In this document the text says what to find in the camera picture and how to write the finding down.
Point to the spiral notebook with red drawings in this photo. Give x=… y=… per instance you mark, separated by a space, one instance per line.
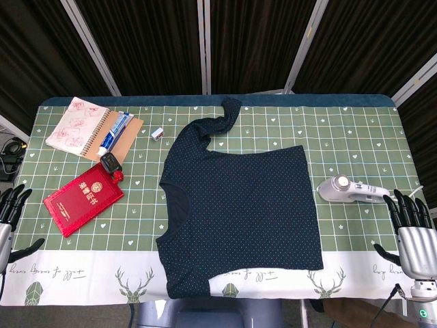
x=75 y=126

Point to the small white eraser box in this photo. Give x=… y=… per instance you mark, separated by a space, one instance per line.
x=157 y=133

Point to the red certificate book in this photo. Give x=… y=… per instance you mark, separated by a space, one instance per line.
x=82 y=198

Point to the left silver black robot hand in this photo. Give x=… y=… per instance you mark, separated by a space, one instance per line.
x=5 y=239

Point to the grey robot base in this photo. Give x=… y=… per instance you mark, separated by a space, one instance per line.
x=205 y=316

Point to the black folding screen panel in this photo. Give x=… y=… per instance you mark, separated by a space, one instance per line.
x=368 y=44
x=423 y=119
x=256 y=44
x=41 y=51
x=153 y=44

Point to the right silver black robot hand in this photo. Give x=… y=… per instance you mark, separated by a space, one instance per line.
x=416 y=249

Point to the brown object under table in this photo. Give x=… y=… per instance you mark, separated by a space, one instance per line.
x=348 y=316

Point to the small red figurine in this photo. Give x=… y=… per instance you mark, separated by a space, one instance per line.
x=118 y=176

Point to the white table leg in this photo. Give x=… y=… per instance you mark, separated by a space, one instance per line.
x=304 y=314

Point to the black floor equipment bundle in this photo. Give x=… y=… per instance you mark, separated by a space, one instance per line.
x=10 y=157

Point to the blue white toothpaste tube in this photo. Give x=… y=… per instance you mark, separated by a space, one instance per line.
x=111 y=136

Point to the white handheld steam iron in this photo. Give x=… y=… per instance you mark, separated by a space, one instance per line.
x=333 y=191

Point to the dark blue dotted t-shirt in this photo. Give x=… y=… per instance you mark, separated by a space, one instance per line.
x=239 y=205

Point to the green grid deer tablecloth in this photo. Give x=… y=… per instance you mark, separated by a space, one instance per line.
x=341 y=136

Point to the small black device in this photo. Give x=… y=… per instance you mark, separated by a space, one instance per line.
x=110 y=163

